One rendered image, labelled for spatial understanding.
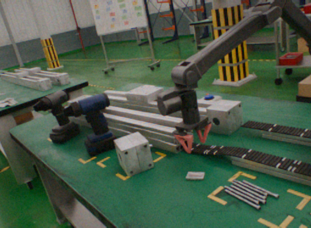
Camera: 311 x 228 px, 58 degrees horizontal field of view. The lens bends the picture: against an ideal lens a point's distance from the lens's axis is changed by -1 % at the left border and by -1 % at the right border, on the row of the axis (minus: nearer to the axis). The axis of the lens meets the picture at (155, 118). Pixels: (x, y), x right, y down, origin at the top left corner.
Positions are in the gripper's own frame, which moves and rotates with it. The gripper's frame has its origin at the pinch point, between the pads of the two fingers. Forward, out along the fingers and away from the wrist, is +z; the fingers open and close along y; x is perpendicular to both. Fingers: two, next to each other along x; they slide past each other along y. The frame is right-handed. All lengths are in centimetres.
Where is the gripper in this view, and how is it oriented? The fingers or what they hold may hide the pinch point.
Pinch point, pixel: (195, 145)
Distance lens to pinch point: 97.7
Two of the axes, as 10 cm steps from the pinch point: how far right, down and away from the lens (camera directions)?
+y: -7.1, 3.8, -6.0
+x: 6.8, 1.3, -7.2
